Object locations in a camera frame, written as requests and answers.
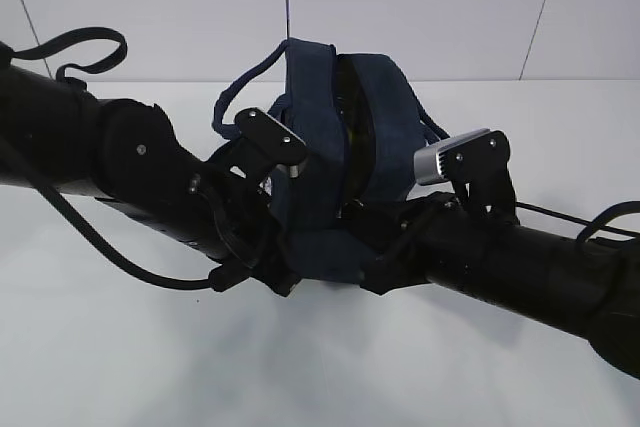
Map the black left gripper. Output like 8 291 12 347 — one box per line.
209 191 300 297

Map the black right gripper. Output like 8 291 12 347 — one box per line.
342 192 468 295

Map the dark navy fabric lunch bag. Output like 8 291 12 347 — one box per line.
212 38 448 285

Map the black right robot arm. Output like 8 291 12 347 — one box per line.
343 192 639 377

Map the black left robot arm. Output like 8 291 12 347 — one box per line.
1 47 306 296

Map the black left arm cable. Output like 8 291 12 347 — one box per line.
0 26 251 293

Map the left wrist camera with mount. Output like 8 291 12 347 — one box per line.
210 108 308 186

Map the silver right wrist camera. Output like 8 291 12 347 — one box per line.
413 128 517 220

